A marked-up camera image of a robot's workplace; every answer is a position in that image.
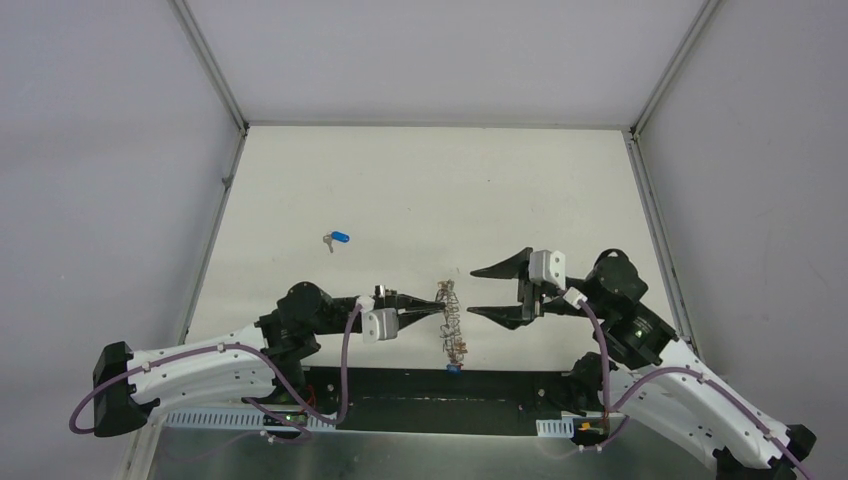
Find right white cable duct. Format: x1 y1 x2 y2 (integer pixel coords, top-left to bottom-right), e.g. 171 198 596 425
535 417 575 439

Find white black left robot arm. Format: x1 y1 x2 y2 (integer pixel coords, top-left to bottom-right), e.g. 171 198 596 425
69 282 446 438

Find left white cable duct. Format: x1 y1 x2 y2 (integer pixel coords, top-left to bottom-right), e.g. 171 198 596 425
164 407 336 433

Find black mounting base plate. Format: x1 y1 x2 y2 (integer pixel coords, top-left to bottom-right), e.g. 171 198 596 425
338 364 603 436

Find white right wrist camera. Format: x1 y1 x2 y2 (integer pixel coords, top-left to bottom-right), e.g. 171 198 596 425
528 250 567 290

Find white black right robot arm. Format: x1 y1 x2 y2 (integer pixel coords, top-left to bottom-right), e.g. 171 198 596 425
471 247 817 479

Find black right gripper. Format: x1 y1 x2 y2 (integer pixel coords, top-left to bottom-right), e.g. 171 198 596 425
465 248 610 330

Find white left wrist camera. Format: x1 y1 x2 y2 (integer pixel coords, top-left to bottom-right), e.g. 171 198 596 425
361 308 399 344

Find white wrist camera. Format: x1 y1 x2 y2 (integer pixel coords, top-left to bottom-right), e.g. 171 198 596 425
528 250 567 290
361 308 399 344

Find white cable duct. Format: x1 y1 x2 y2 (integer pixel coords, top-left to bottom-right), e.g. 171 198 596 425
164 407 336 433
535 417 575 439

